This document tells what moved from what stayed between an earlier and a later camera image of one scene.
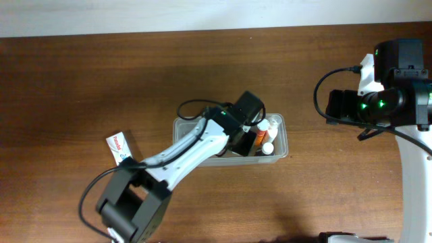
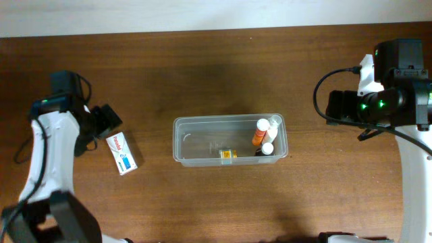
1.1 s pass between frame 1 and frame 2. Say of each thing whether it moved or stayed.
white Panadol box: stayed
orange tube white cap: stayed
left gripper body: moved
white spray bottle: stayed
